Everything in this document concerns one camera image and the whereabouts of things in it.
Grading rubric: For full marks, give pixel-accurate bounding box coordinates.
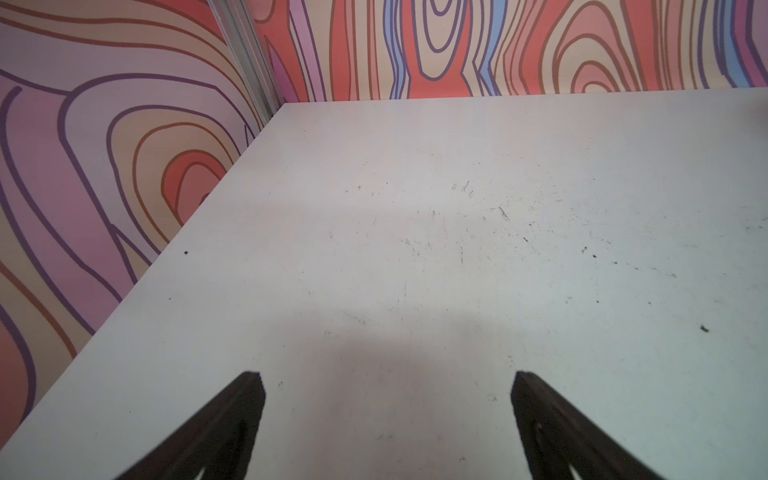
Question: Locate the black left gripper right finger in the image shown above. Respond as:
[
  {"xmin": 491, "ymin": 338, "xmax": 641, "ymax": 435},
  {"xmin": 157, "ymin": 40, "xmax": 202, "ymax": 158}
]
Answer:
[{"xmin": 510, "ymin": 371, "xmax": 660, "ymax": 480}]

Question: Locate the aluminium frame post left rear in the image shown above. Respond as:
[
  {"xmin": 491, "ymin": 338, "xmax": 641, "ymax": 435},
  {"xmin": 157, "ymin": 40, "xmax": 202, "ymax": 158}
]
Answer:
[{"xmin": 208, "ymin": 0, "xmax": 283, "ymax": 125}]

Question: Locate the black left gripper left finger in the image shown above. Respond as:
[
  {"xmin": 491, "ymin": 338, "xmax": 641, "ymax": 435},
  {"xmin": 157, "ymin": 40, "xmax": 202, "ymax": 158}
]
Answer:
[{"xmin": 119, "ymin": 371, "xmax": 266, "ymax": 479}]

